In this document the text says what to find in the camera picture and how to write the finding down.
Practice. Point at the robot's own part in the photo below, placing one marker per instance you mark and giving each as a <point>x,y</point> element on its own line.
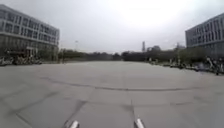
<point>139,124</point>
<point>74,124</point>

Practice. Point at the grey multi-storey building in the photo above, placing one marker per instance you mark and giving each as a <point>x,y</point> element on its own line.
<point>208,33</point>

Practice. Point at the distant pale building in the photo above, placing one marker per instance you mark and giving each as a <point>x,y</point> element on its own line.
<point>155,48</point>

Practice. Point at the grey paved plaza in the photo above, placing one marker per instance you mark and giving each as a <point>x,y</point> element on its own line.
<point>110,100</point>

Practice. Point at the row of trees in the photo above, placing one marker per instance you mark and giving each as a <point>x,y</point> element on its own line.
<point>160,55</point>
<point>83,55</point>

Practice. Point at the grey glass-fronted building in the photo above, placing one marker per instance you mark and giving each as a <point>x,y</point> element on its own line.
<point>23,31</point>

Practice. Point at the tall pale tower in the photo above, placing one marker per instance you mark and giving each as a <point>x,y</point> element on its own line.
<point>143,46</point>

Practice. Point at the row of parked bicycles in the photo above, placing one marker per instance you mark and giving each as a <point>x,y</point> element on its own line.
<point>200,65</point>
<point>20,60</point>

